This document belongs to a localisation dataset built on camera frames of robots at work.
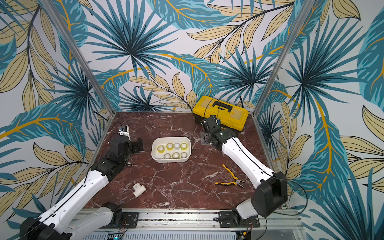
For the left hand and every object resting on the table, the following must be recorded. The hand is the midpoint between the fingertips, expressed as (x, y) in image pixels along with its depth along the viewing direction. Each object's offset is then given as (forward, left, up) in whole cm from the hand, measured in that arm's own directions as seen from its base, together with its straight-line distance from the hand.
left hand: (132, 140), depth 79 cm
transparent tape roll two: (+9, -22, -20) cm, 31 cm away
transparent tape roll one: (+7, -11, -20) cm, 24 cm away
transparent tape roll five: (+9, -17, -20) cm, 27 cm away
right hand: (+4, -44, 0) cm, 44 cm away
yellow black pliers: (-14, -57, -19) cm, 62 cm away
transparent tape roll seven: (+2, -21, -19) cm, 29 cm away
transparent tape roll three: (+9, -26, -20) cm, 34 cm away
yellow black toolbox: (+22, -55, -3) cm, 59 cm away
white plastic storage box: (+1, -11, -20) cm, 23 cm away
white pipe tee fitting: (-20, -4, -17) cm, 26 cm away
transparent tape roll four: (+2, -26, -19) cm, 33 cm away
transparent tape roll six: (+1, -16, -19) cm, 25 cm away
